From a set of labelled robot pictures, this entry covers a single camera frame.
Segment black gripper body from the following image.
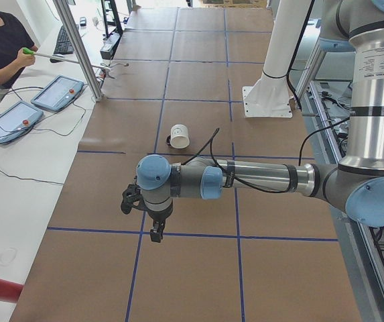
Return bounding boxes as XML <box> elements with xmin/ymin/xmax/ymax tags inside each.
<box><xmin>147</xmin><ymin>207</ymin><xmax>172</xmax><ymax>223</ymax></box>

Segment white smiley mug black handle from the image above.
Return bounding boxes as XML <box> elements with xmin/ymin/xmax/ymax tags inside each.
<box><xmin>166</xmin><ymin>124</ymin><xmax>190</xmax><ymax>149</ymax></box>

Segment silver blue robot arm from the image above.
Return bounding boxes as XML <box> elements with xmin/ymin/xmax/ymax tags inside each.
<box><xmin>121</xmin><ymin>1</ymin><xmax>384</xmax><ymax>242</ymax></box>

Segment far blue teach pendant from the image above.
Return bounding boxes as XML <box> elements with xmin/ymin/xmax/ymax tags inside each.
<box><xmin>31</xmin><ymin>75</ymin><xmax>84</xmax><ymax>111</ymax></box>

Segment blue teach pendant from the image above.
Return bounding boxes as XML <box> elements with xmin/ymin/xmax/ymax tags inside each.
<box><xmin>0</xmin><ymin>101</ymin><xmax>44</xmax><ymax>144</ymax></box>
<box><xmin>31</xmin><ymin>75</ymin><xmax>84</xmax><ymax>111</ymax></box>

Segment near blue teach pendant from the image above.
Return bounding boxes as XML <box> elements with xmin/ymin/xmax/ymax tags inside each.
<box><xmin>0</xmin><ymin>101</ymin><xmax>44</xmax><ymax>144</ymax></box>

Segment black computer mouse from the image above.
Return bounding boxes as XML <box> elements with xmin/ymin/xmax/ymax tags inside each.
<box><xmin>49</xmin><ymin>58</ymin><xmax>64</xmax><ymax>63</ymax></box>

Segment black keyboard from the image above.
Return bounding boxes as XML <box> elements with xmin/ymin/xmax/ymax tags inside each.
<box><xmin>54</xmin><ymin>26</ymin><xmax>74</xmax><ymax>55</ymax></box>

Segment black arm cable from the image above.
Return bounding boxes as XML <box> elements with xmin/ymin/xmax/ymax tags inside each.
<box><xmin>181</xmin><ymin>127</ymin><xmax>352</xmax><ymax>194</ymax></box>

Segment green handled reacher stick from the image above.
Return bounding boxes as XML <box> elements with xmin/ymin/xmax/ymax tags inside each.
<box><xmin>22</xmin><ymin>48</ymin><xmax>112</xmax><ymax>71</ymax></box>

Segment aluminium frame post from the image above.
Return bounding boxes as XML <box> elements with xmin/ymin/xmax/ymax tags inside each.
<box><xmin>53</xmin><ymin>0</ymin><xmax>103</xmax><ymax>102</ymax></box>

